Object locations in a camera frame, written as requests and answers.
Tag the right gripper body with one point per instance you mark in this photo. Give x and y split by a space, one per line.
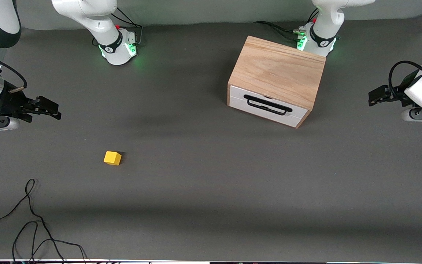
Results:
10 103

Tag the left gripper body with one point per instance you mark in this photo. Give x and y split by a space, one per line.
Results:
398 96

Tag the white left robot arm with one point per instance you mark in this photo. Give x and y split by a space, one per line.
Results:
324 22

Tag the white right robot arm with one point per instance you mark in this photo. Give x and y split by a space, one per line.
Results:
97 18

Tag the yellow block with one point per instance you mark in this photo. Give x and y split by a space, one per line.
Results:
112 158

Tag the wooden drawer cabinet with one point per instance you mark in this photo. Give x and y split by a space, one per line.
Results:
277 69

